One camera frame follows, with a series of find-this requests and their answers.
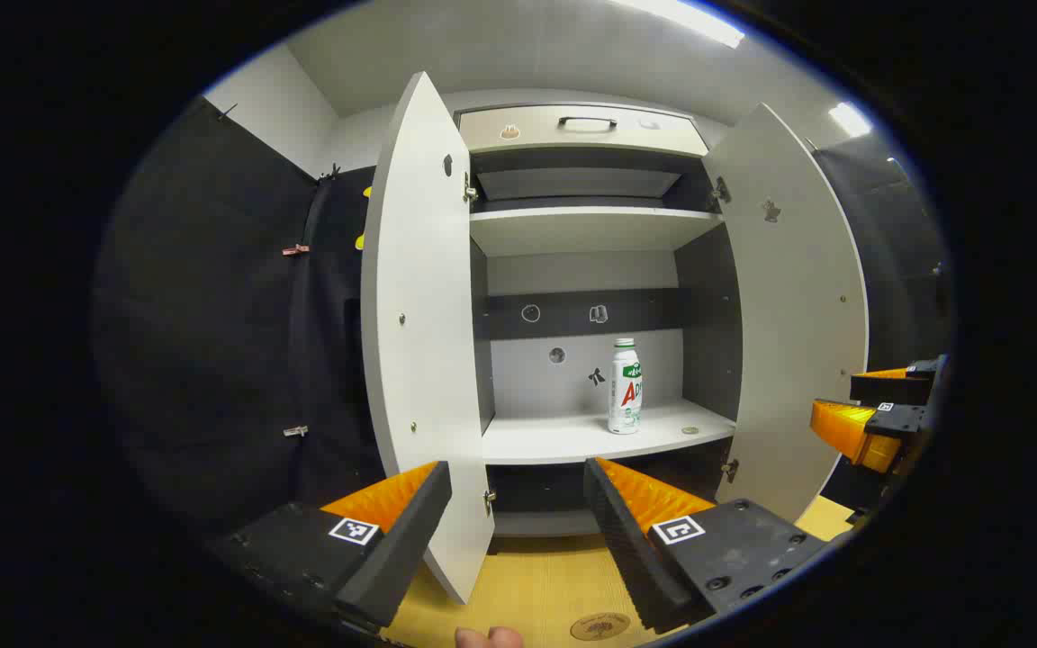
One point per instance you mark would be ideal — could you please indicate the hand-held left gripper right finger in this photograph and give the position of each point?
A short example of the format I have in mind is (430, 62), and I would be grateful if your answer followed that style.
(626, 549)

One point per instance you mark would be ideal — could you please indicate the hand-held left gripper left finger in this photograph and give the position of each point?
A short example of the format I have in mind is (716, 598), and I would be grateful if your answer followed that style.
(401, 549)

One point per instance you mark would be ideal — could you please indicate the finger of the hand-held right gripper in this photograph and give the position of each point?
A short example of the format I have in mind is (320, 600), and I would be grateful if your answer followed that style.
(852, 432)
(892, 389)

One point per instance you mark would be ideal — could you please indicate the white cabinet door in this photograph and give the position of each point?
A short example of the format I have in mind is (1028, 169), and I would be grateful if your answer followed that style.
(798, 315)
(419, 315)

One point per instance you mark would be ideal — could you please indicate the white bottle green label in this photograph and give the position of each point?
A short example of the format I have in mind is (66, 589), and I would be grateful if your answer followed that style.
(624, 396)

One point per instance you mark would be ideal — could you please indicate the white cabinet shelf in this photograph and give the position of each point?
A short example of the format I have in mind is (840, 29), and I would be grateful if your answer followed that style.
(572, 436)
(586, 229)

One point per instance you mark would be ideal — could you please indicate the white grey cabinet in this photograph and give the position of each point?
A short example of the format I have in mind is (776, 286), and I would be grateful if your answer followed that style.
(707, 342)

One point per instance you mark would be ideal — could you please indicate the white cabinet drawer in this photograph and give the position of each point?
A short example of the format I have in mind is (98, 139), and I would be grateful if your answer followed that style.
(536, 130)

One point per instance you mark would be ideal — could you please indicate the black backdrop cloth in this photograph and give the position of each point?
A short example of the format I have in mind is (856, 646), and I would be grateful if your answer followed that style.
(897, 270)
(212, 315)

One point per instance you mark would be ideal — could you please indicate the short ceiling light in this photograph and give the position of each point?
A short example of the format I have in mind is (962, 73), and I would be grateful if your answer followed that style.
(850, 119)

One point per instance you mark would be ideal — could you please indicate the long ceiling light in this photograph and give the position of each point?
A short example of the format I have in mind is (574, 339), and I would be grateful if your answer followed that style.
(689, 20)

